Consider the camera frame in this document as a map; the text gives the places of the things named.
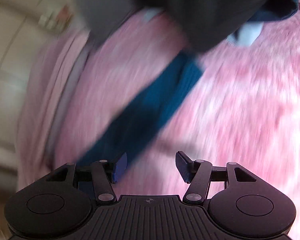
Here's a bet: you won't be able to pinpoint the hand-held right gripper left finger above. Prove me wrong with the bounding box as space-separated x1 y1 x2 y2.
45 152 128 203

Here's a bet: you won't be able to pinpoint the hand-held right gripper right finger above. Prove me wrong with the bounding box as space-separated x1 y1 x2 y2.
175 151 257 204

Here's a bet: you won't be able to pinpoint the teal fleece sweater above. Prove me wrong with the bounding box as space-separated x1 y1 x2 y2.
75 51 203 193

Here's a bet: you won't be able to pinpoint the pink floral bed blanket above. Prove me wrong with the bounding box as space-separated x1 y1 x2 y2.
17 2 300 230

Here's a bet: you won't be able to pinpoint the pink fleece quilt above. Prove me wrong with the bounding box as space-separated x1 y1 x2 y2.
16 30 92 188

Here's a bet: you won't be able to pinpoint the white wardrobe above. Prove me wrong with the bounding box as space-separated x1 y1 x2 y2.
0 0 74 172

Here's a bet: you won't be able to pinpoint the pale blue cloth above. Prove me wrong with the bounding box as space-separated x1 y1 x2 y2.
226 21 264 47

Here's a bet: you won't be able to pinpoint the black garment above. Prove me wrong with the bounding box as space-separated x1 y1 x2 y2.
132 0 272 53

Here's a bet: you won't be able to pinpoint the grey pillow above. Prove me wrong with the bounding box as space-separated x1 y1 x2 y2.
75 0 143 46

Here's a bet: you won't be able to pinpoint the dark blue jeans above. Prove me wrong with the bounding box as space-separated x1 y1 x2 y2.
249 0 300 22

